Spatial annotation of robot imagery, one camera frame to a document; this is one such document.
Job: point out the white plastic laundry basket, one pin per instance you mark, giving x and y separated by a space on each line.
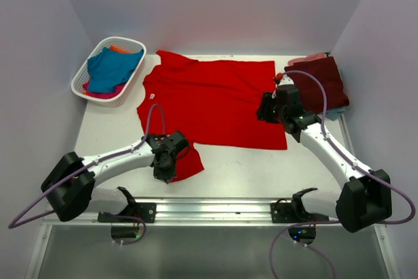
82 76

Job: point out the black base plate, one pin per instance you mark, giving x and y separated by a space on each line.
284 212
144 211

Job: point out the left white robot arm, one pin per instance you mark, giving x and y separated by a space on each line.
73 186

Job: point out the red t shirt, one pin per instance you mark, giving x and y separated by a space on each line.
211 102

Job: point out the orange t shirt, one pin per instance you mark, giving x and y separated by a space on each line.
120 50

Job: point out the folded light blue t shirt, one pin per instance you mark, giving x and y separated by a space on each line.
335 113

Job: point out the folded pink t shirt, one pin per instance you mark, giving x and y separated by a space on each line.
312 57

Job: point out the aluminium mounting rail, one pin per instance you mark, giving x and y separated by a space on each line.
177 211

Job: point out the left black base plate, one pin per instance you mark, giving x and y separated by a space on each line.
144 211

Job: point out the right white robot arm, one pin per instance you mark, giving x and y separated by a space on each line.
364 199

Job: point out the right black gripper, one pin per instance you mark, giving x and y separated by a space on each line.
263 112

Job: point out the magenta t shirt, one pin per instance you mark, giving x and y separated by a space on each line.
110 95

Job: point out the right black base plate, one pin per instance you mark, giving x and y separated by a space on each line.
284 212

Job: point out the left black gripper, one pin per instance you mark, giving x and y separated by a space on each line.
166 176

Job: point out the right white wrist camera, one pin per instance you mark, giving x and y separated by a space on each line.
282 79

